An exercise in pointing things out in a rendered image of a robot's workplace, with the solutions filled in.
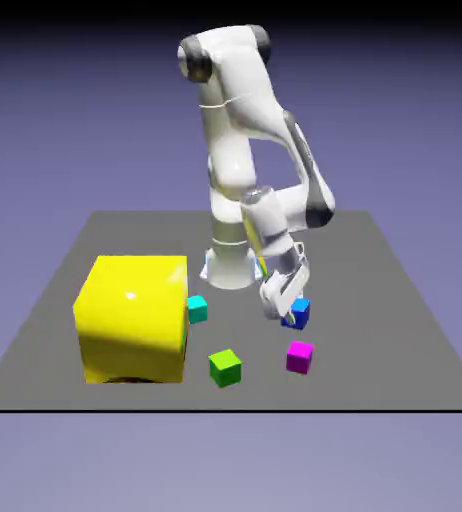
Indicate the small magenta cube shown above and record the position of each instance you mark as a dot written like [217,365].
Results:
[299,357]

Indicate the large yellow box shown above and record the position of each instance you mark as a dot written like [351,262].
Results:
[132,320]

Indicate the small cyan cube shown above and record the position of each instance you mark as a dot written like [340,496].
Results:
[197,309]

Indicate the small green cube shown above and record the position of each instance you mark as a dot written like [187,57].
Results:
[225,368]

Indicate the small blue cube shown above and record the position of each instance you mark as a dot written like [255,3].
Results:
[301,312]

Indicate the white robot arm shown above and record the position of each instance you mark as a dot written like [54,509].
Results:
[235,160]

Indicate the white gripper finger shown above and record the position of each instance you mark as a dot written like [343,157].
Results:
[289,318]

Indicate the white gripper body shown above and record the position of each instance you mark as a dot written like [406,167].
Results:
[284,288]

